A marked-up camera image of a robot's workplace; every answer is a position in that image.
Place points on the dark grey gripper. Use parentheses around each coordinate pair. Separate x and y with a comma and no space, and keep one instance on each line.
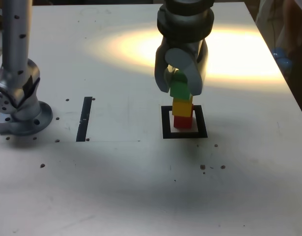
(193,49)

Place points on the green cube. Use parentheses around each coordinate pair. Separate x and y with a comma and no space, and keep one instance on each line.
(179,89)

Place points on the yellow cube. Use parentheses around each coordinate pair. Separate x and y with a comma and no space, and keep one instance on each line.
(182,109)

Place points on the red cube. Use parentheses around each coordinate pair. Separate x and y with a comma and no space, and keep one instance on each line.
(182,122)

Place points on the black tape square outline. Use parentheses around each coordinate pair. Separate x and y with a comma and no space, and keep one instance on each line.
(185,135)

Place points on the black tape strip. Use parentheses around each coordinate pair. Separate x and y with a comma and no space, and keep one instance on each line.
(85,110)

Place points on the blue rounded object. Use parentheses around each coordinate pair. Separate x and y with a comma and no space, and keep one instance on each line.
(281,59)

